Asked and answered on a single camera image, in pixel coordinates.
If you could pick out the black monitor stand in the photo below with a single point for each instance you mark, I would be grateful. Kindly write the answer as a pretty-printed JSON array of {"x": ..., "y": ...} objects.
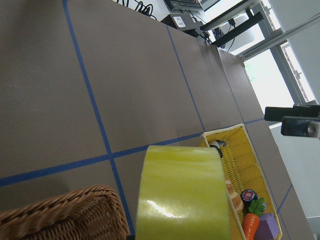
[{"x": 228, "y": 16}]

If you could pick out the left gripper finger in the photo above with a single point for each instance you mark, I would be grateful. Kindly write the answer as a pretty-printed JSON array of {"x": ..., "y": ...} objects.
[{"x": 301, "y": 120}]

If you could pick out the brown wicker basket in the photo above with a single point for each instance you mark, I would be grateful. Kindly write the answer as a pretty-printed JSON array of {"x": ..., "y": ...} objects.
[{"x": 92, "y": 213}]

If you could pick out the black keyboard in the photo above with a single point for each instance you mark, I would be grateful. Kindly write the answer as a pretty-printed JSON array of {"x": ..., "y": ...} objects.
[{"x": 184, "y": 5}]

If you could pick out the purple foam block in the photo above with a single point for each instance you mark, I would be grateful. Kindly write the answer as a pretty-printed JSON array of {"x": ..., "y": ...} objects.
[{"x": 268, "y": 228}]

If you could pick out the yellow woven basket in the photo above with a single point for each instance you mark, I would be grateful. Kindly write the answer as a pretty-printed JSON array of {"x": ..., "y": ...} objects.
[{"x": 241, "y": 165}]

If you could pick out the toy panda figure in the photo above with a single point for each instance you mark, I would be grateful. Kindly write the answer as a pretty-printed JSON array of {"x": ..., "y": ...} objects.
[{"x": 217, "y": 144}]

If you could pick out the yellow packing tape roll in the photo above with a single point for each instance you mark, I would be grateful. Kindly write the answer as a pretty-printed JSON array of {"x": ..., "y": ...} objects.
[{"x": 182, "y": 195}]

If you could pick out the orange toy carrot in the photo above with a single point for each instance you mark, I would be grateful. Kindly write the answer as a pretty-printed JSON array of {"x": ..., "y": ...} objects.
[{"x": 252, "y": 218}]

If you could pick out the toy croissant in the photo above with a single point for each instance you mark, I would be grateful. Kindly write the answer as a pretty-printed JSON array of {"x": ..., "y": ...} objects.
[{"x": 234, "y": 196}]

